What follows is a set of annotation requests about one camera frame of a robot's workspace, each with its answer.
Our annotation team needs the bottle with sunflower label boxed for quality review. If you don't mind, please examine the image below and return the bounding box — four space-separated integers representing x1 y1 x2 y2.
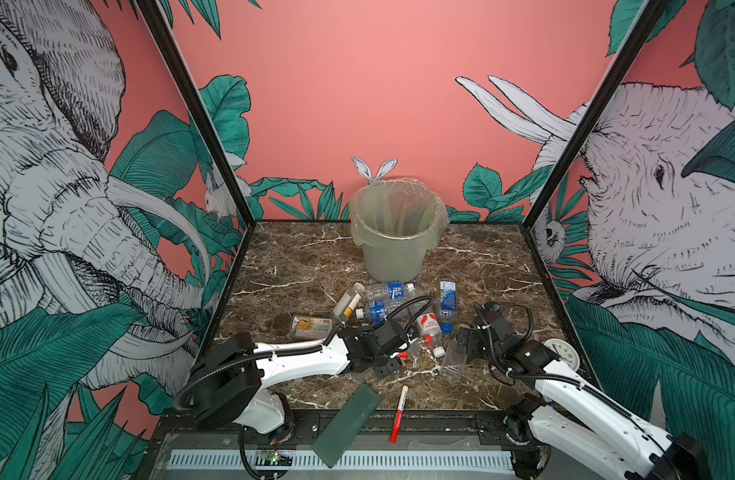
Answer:
290 315 334 341

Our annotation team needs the bottle red white label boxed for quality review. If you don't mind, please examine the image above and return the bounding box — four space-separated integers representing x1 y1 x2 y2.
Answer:
417 313 445 359

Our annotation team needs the clear bottle green cap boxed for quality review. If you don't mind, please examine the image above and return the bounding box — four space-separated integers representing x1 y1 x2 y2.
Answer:
441 325 471 382

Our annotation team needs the blue label bottle near bin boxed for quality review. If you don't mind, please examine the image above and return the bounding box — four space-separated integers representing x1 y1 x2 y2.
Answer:
366 281 417 301

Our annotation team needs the dark green flat board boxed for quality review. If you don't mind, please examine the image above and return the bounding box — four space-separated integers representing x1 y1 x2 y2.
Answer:
312 384 381 468

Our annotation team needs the red marker pen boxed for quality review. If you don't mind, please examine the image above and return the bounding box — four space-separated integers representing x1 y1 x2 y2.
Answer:
389 384 409 444

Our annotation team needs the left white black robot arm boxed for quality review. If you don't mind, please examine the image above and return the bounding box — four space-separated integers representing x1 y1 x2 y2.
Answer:
173 320 411 445

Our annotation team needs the white round alarm clock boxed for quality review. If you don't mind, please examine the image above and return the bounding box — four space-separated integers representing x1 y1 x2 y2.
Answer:
543 338 581 372

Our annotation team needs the Pocari Sweat blue label bottle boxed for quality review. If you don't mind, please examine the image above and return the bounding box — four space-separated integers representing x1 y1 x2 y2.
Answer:
355 298 407 325

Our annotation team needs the translucent green waste bin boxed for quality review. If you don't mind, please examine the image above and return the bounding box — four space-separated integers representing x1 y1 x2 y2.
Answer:
350 178 449 282

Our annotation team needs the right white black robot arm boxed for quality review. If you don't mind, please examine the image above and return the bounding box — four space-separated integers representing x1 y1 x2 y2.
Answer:
469 302 711 479

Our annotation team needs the blue label bottle blue cap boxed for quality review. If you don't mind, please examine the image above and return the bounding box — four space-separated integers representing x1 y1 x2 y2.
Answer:
437 280 459 334

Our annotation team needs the clear bottle yellow white label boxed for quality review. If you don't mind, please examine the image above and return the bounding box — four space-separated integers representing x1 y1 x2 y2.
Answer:
331 282 365 323

